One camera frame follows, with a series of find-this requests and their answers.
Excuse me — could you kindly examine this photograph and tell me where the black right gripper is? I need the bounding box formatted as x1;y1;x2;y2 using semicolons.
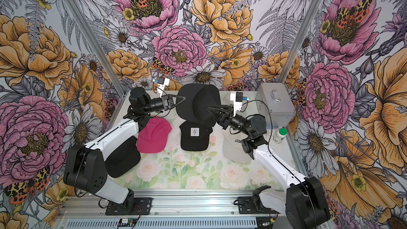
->
207;105;252;136

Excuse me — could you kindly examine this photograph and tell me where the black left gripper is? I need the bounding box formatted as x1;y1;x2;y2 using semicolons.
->
142;93;186;112

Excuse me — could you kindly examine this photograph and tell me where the black cap with patch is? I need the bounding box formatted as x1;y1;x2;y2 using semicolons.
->
179;121;213;152

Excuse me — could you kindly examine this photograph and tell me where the pink cap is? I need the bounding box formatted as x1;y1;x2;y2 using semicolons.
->
137;118;172;154

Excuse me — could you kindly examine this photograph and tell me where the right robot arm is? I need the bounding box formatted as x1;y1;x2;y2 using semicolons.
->
208;106;331;229

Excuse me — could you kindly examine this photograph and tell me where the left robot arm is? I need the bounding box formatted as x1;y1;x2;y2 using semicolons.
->
63;88;186;209

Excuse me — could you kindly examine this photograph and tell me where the white Colorado cap front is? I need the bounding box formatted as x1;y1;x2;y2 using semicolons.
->
223;127;252;164

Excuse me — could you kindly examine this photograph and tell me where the silver metal case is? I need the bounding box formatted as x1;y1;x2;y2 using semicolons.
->
255;83;296;128

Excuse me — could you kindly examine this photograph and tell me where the white bottle green lid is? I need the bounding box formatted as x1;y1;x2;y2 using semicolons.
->
273;128;288;143

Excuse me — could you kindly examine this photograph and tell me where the small circuit board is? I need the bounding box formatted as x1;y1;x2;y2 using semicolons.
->
117;218;136;229

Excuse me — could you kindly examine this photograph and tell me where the perforated metal tray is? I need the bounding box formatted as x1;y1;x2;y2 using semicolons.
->
60;217;258;229

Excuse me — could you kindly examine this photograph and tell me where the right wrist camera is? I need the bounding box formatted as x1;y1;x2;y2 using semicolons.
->
230;91;248;116

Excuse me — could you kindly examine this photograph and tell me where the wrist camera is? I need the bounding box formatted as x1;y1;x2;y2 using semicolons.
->
230;91;248;116
153;77;170;97

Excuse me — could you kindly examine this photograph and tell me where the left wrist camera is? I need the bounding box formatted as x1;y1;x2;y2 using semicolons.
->
153;77;170;97

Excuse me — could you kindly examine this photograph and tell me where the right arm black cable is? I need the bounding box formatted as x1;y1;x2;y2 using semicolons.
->
246;99;277;153

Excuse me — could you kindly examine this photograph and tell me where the aluminium front rail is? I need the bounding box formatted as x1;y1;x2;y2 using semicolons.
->
57;189;330;219

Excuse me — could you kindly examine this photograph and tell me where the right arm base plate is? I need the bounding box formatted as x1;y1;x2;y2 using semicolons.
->
233;197;272;214

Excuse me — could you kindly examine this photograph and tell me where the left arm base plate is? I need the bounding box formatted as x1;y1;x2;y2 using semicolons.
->
105;197;153;216

